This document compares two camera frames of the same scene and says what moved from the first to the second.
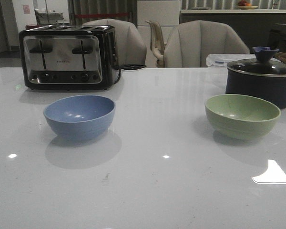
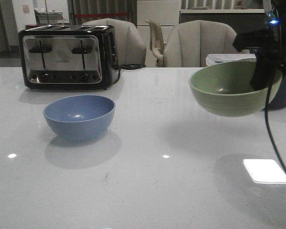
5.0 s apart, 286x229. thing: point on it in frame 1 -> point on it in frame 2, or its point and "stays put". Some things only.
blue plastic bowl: x=80 y=118 stays put
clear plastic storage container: x=222 y=60 stays put
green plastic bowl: x=241 y=117 -> x=223 y=88
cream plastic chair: x=157 y=45 stays put
